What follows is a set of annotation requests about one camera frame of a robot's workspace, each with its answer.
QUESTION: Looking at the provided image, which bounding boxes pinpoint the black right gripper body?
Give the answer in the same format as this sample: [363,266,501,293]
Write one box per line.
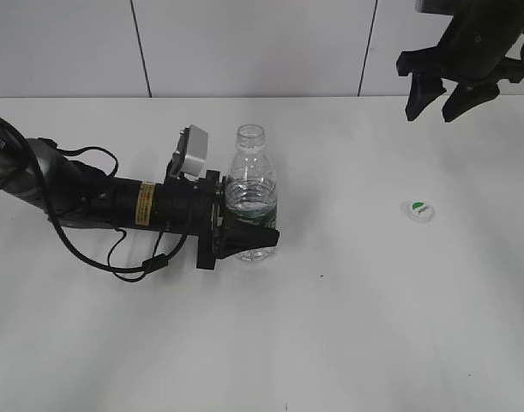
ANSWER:
[396,8,524,85]

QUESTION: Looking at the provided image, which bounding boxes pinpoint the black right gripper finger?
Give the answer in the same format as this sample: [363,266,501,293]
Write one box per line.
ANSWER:
[442,83,500,123]
[406,72,446,121]

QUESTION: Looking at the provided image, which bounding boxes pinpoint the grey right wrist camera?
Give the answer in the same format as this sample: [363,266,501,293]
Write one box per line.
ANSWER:
[415,0,458,15]

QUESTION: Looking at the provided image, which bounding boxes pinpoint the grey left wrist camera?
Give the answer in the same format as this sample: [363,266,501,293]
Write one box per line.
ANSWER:
[166,124,208,178]

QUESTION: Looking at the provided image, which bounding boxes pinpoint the clear plastic water bottle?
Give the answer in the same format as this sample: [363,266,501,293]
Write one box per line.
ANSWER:
[224,124,280,264]

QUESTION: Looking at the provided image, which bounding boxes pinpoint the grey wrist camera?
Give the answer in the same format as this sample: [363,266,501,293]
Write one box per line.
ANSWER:
[166,124,208,178]
[415,0,458,15]

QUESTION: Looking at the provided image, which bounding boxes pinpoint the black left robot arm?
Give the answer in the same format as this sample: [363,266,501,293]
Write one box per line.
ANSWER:
[0,118,280,282]

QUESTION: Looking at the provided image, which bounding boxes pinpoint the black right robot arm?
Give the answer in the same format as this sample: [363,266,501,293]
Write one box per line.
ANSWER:
[396,0,524,123]

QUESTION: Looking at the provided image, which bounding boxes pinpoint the white green bottle cap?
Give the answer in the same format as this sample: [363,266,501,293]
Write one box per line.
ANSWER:
[401,200,436,224]

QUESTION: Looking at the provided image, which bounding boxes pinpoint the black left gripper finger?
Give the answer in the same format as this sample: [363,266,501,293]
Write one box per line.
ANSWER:
[218,222,280,259]

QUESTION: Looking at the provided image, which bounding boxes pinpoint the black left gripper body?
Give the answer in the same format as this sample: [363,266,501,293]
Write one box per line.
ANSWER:
[155,170,223,270]

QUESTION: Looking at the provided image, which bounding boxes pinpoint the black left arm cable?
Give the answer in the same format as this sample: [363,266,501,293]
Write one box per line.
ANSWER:
[27,136,190,284]

